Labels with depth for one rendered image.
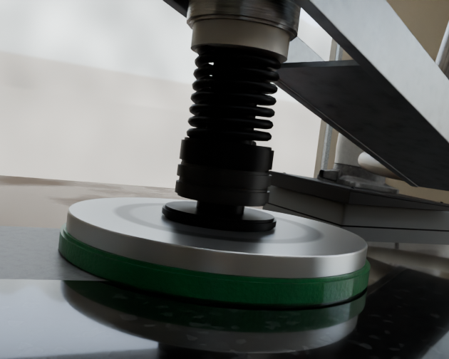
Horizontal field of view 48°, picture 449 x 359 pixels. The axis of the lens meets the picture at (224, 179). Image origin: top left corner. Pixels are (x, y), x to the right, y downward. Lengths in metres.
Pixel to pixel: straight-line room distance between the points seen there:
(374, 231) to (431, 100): 0.90
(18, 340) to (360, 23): 0.29
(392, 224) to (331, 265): 1.11
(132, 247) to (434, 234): 1.29
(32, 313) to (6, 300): 0.02
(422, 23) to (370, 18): 7.06
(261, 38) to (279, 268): 0.15
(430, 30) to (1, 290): 7.37
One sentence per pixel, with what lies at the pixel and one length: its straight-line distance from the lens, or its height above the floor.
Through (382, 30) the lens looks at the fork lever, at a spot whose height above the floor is 1.00.
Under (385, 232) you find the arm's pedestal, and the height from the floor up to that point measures 0.73.
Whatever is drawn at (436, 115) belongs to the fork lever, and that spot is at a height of 0.95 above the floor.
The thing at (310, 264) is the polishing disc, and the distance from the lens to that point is 0.29.
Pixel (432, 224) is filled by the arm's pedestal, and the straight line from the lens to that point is 1.51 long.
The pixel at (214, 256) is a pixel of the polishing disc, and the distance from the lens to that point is 0.27.
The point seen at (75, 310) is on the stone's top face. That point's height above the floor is 0.82.
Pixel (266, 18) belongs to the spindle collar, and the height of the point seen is 0.99.
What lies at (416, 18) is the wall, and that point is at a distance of 7.37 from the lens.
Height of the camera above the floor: 0.90
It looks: 4 degrees down
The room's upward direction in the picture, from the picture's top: 7 degrees clockwise
